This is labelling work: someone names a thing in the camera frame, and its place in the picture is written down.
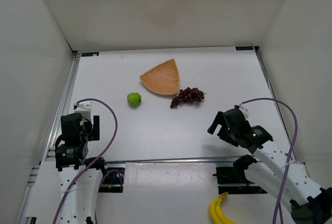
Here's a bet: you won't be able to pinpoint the yellow fake banana bunch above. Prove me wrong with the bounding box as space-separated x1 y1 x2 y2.
209 192 235 224

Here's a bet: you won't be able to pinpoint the green fake apple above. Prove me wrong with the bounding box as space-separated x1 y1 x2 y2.
127 92 142 108

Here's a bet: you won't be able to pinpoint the dark red fake grapes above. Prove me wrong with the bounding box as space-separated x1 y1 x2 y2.
170 87 205 109

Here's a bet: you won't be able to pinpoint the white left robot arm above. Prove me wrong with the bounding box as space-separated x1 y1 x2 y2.
53 113 106 223

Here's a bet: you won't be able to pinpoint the blue right corner label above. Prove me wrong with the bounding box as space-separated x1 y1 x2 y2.
236 46 254 51

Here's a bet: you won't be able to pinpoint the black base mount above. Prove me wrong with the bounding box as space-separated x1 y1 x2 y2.
213 167 267 194
99 163 126 193

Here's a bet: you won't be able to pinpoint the blue corner label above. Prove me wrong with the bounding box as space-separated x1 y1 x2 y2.
236 46 254 51
81 52 99 57

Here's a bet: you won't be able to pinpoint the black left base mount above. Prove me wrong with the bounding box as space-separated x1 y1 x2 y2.
99 163 126 193

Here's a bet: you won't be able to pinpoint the blue left corner label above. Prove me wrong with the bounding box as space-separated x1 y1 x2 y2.
81 52 99 57

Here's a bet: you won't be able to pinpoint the woven triangular fruit basket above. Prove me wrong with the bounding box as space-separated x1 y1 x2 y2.
140 59 180 95

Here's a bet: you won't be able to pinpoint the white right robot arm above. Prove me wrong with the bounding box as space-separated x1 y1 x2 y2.
207 108 331 223

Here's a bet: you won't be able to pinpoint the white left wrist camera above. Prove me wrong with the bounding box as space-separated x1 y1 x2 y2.
74 101 91 121

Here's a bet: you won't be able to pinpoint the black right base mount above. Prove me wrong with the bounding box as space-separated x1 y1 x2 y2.
213 167 267 194

